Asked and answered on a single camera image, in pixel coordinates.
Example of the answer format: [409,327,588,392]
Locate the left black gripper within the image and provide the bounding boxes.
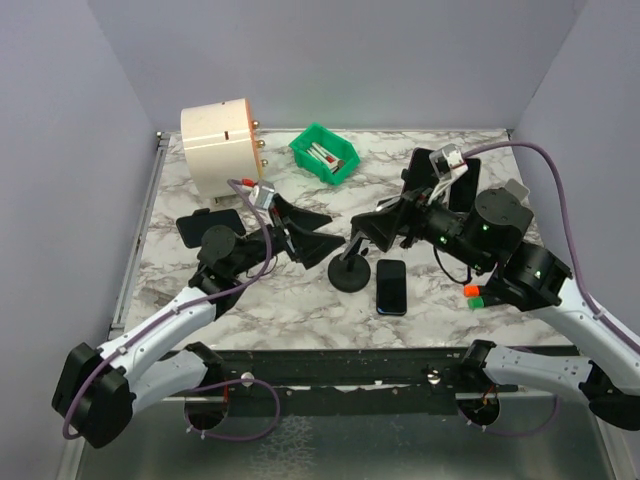
[231,193,345,277]

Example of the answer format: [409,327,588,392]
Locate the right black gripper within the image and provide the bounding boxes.
[352,172,491,272]

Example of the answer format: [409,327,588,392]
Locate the black phone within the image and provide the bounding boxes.
[376,259,407,316]

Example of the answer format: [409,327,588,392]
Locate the black tripod phone stand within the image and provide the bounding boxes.
[327,232,371,293]

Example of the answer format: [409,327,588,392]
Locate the silver phone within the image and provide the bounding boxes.
[340,231,363,261]

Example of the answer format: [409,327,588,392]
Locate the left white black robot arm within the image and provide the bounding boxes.
[52,195,345,448]

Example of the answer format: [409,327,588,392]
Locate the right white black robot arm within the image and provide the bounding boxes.
[351,187,639,431]

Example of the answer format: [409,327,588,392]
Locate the purple phone on round stand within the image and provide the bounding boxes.
[400,148,439,199]

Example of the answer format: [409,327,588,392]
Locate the dark phone on brown stand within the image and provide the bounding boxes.
[448,158,481,213]

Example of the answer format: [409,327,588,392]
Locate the phone on left stand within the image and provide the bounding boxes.
[175,208,246,249]

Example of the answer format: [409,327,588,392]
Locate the white markers in bin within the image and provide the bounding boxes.
[307,142,345,174]

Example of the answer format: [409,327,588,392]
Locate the green plastic bin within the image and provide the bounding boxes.
[289,123,360,186]

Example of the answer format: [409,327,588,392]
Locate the orange cap marker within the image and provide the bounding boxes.
[463,284,488,298]

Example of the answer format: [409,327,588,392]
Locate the green cap marker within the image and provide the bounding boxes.
[467,296,492,310]

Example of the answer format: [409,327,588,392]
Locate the cream cylindrical drum device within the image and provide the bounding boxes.
[180,98,263,199]

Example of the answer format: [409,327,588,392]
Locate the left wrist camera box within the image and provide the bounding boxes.
[249,180,276,211]

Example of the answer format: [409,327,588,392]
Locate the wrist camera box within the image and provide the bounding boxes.
[428,144,468,204]
[249,180,276,211]

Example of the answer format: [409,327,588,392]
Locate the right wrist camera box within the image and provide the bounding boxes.
[428,144,468,204]

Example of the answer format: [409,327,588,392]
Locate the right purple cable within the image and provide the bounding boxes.
[462,141,640,439]

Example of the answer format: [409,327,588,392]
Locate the purple cable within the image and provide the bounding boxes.
[59,178,276,441]
[462,141,640,439]

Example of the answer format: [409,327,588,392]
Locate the black front mounting rail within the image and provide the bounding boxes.
[184,347,492,419]

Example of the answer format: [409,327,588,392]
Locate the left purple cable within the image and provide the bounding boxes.
[59,178,276,441]

